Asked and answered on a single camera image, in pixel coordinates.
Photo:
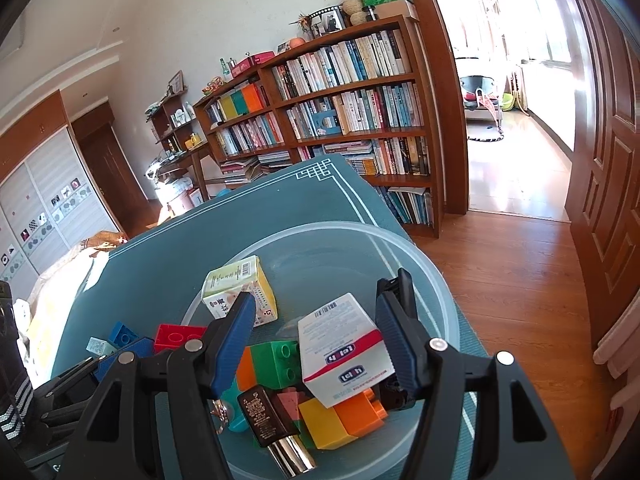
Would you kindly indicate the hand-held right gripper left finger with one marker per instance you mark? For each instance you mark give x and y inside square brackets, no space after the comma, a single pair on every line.
[232,340]

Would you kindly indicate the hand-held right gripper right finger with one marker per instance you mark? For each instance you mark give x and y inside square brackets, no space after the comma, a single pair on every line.
[395,340]

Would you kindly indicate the small orange and green block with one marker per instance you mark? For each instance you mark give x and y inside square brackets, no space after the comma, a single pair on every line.
[275,360]

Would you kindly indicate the white box with red stripe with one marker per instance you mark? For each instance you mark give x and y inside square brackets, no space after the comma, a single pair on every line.
[340,350]

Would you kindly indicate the black bottle with silver cap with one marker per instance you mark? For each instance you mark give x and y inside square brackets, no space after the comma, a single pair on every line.
[265,415]

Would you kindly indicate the teal case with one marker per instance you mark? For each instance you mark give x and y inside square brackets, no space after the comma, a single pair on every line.
[239,422]

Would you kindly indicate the clear plastic bowl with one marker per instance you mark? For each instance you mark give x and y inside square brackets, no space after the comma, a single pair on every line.
[325,260]

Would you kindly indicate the green desktop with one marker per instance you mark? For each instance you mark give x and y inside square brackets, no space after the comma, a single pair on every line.
[175,240]

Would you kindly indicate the black comb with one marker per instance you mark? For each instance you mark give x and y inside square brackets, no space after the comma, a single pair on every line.
[395,395]

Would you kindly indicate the red building block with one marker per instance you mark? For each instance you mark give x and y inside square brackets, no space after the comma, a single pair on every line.
[175,337]

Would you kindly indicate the yellow medicine box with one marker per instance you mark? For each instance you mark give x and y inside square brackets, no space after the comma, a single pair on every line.
[235,280]

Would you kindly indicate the small white box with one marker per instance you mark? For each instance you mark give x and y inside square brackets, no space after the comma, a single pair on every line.
[100,347]

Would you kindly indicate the dark blue building block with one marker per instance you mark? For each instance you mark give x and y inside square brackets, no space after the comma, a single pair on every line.
[140,352]

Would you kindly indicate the yellow and orange block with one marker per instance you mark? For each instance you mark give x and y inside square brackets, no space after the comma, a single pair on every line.
[340,420]

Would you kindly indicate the brown wooden door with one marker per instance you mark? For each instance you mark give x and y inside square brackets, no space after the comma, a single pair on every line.
[110,170]

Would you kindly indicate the small wooden shelf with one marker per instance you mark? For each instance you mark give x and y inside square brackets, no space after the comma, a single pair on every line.
[172,135]

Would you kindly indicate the large wooden bookshelf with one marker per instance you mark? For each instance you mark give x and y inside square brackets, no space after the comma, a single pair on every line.
[425,110]

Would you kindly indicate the baby stroller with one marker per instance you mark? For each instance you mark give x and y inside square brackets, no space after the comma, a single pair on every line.
[480,90]

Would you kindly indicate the green glass bottle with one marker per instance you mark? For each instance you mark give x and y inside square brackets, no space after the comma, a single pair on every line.
[224,70]

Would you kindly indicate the panelled wooden door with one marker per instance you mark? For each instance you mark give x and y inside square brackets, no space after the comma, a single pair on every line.
[605,160]

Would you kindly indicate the flat red box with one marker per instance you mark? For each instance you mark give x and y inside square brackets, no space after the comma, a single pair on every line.
[252,61]

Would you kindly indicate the rows of books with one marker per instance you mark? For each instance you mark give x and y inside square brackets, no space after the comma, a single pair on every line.
[350,60]

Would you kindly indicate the orange fruit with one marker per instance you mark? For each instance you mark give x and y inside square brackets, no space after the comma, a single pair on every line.
[296,42]

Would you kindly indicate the framed photo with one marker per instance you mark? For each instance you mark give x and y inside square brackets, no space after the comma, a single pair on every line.
[327,22]

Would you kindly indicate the beige box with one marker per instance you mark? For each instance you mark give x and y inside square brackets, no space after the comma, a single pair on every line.
[392,11]

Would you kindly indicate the wooden door frame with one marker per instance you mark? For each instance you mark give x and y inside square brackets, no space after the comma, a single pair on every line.
[440,85]

